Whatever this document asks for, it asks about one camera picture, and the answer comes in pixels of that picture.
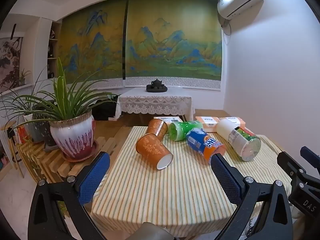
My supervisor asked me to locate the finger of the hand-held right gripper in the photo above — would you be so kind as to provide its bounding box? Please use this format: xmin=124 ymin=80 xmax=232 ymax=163
xmin=277 ymin=151 xmax=307 ymax=180
xmin=300 ymin=146 xmax=320 ymax=178

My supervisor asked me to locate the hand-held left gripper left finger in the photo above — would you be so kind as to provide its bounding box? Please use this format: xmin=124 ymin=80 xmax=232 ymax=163
xmin=27 ymin=151 xmax=111 ymax=240

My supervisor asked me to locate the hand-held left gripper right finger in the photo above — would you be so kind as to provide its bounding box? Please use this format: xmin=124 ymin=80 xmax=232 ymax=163
xmin=210 ymin=153 xmax=293 ymax=240

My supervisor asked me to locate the white cup with green label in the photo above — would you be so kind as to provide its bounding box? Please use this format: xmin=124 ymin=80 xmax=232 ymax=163
xmin=216 ymin=119 xmax=261 ymax=162

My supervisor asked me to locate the blue and orange cup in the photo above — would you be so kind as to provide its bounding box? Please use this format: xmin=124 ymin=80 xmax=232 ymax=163
xmin=185 ymin=127 xmax=226 ymax=166

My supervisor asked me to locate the large orange patterned cup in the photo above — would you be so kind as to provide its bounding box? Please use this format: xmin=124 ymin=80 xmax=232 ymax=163
xmin=136 ymin=133 xmax=174 ymax=170

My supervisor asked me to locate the small orange patterned cup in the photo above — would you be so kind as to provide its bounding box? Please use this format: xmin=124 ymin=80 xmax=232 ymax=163
xmin=146 ymin=119 xmax=168 ymax=140

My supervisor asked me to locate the plant in white purple pot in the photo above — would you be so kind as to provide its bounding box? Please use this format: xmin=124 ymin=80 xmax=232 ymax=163
xmin=0 ymin=56 xmax=121 ymax=159

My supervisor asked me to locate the wooden slatted bench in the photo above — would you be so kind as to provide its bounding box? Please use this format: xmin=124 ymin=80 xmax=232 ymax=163
xmin=17 ymin=126 xmax=131 ymax=183

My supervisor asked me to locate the orange tissue pack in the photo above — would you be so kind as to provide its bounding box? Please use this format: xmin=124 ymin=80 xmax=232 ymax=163
xmin=195 ymin=116 xmax=221 ymax=133
xmin=219 ymin=117 xmax=247 ymax=126

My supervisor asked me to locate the green plastic bottle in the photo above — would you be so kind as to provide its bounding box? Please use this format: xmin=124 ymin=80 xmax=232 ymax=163
xmin=168 ymin=121 xmax=203 ymax=141

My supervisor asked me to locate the striped tablecloth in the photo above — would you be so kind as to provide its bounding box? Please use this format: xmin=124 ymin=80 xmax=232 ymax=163
xmin=90 ymin=126 xmax=298 ymax=238

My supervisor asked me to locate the plant in dark speckled pot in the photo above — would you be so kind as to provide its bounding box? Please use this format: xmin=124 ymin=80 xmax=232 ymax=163
xmin=32 ymin=100 xmax=57 ymax=147

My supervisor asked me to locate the black bag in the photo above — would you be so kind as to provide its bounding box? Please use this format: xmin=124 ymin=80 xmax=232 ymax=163
xmin=92 ymin=95 xmax=121 ymax=121

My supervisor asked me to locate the plant in plain white pot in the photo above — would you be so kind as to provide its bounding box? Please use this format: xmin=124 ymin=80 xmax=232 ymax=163
xmin=23 ymin=114 xmax=43 ymax=143

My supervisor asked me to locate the white tissue pack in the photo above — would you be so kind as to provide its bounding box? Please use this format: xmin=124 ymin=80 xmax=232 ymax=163
xmin=153 ymin=116 xmax=185 ymax=126

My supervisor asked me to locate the white lace tablecloth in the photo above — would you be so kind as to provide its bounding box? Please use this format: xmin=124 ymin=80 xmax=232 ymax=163
xmin=115 ymin=87 xmax=196 ymax=122

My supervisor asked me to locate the dark tea tray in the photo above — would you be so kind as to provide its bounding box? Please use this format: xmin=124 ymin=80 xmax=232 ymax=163
xmin=146 ymin=84 xmax=168 ymax=93

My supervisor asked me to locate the small potted plant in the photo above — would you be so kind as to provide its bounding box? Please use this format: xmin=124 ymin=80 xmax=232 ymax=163
xmin=18 ymin=68 xmax=32 ymax=86

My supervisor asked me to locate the narrow landscape wall scroll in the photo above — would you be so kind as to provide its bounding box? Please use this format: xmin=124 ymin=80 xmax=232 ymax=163
xmin=57 ymin=0 xmax=128 ymax=89

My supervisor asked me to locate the wall shelf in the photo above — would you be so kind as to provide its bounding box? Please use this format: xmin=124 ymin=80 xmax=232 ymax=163
xmin=46 ymin=21 xmax=62 ymax=81

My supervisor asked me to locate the ink painting wall hanging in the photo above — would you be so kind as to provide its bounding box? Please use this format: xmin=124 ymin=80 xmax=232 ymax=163
xmin=0 ymin=24 xmax=23 ymax=93

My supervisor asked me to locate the wide landscape wall scroll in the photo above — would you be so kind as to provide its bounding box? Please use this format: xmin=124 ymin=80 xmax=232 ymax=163
xmin=124 ymin=0 xmax=223 ymax=91

